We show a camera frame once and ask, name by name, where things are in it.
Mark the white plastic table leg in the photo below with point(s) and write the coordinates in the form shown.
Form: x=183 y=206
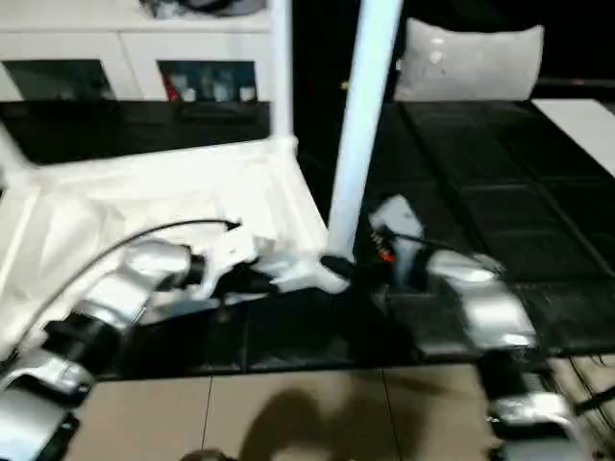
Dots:
x=12 y=153
x=360 y=120
x=282 y=72

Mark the white plastic table top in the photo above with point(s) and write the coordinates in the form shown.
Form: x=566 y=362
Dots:
x=144 y=192

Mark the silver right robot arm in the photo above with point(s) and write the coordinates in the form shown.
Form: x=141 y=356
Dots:
x=495 y=307

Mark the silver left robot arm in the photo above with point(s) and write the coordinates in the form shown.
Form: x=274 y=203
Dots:
x=120 y=283

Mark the black work mat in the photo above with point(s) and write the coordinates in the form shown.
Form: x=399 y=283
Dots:
x=480 y=168

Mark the grey cushion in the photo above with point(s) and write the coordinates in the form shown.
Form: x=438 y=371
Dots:
x=471 y=62

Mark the black cabinet with gold label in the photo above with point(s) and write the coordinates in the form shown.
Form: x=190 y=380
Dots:
x=327 y=48

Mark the white flat panel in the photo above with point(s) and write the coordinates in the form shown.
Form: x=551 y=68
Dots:
x=576 y=129

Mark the black bar with red light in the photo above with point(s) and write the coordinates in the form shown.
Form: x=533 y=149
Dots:
x=576 y=82

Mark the black metal rod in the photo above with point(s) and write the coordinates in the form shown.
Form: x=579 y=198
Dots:
x=596 y=401

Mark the round grey appliance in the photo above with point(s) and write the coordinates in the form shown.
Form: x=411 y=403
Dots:
x=226 y=5

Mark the white sideboard with glass doors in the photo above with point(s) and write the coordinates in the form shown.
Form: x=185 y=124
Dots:
x=96 y=43

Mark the bag of black parts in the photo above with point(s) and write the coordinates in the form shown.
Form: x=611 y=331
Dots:
x=156 y=7

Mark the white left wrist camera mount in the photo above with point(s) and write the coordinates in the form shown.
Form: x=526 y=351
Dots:
x=226 y=259

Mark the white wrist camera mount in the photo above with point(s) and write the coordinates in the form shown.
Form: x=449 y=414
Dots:
x=226 y=259
x=399 y=216

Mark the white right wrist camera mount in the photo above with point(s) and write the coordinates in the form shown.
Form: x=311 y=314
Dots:
x=399 y=216

